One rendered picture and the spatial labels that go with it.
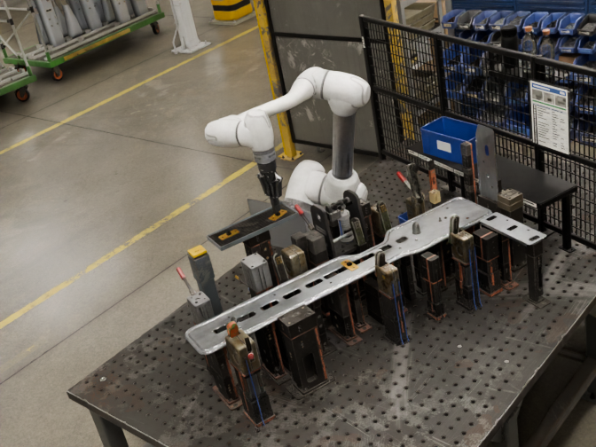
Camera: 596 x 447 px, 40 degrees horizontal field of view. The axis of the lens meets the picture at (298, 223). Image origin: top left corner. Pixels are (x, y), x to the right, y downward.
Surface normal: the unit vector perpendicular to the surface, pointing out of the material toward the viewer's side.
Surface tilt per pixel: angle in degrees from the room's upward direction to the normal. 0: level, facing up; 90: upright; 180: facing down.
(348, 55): 89
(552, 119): 90
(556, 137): 90
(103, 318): 0
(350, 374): 0
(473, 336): 0
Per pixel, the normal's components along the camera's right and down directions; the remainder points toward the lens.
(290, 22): -0.65, 0.48
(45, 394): -0.18, -0.86
